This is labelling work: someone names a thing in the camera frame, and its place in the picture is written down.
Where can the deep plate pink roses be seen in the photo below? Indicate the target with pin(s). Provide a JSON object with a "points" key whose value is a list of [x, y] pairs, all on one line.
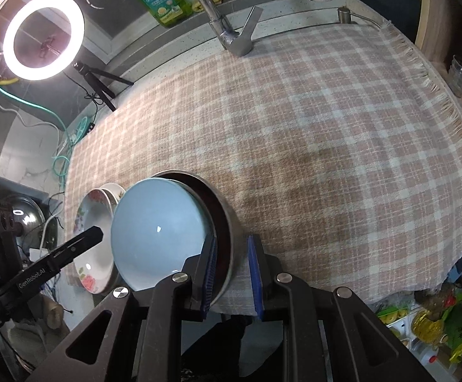
{"points": [[95, 267]]}

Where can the plaid tablecloth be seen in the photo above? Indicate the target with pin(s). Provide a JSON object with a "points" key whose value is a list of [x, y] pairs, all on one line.
{"points": [[339, 145]]}

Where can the white plate pink flower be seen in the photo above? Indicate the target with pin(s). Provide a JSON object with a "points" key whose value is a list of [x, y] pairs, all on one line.
{"points": [[114, 192]]}

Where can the light blue ceramic bowl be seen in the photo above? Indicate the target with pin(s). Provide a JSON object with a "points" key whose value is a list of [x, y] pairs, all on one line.
{"points": [[157, 225]]}

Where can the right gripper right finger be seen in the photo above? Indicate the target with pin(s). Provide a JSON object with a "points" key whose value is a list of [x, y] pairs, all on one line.
{"points": [[326, 335]]}

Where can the wooden shelf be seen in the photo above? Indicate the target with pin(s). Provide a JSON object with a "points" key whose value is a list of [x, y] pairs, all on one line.
{"points": [[445, 28]]}

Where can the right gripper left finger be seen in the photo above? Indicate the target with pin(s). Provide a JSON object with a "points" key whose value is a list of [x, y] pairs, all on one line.
{"points": [[136, 335]]}

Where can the ring light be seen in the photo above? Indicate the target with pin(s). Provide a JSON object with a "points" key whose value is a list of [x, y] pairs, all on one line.
{"points": [[74, 15]]}

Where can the small glass cup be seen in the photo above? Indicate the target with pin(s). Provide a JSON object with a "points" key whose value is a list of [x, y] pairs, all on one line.
{"points": [[455, 76]]}

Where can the large stainless steel bowl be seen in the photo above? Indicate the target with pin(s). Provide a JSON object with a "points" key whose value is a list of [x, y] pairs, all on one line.
{"points": [[227, 228]]}

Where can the steel pot lid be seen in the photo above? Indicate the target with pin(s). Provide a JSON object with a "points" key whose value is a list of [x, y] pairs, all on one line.
{"points": [[28, 214]]}

